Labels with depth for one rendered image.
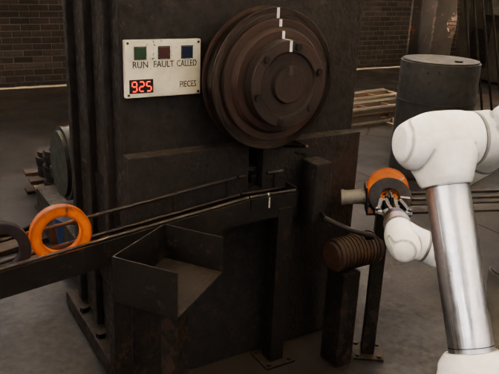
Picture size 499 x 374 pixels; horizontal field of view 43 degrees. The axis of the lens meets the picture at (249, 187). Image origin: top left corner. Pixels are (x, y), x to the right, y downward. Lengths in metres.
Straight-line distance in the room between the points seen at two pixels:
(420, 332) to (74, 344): 1.46
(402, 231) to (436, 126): 0.59
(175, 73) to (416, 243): 0.93
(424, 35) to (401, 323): 4.04
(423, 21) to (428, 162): 5.08
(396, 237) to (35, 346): 1.52
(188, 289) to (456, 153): 0.82
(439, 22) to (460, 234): 4.90
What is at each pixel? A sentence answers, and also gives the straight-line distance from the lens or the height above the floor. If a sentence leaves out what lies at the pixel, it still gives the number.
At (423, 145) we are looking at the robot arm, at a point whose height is 1.11.
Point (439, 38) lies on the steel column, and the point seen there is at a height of 0.91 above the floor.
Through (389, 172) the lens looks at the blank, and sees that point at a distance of 2.41.
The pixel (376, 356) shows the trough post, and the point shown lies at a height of 0.01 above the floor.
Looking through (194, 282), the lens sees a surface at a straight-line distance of 1.84.
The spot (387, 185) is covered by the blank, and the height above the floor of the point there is 0.73.
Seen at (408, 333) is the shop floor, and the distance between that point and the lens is 2.87.
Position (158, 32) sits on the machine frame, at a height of 1.26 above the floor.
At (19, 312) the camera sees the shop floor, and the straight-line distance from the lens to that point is 2.99.
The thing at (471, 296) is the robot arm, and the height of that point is 0.80.
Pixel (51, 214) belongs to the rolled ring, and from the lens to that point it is 1.95.
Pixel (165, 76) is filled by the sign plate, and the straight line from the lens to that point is 2.08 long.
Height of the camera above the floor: 1.46
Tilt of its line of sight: 19 degrees down
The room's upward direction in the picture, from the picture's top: 2 degrees clockwise
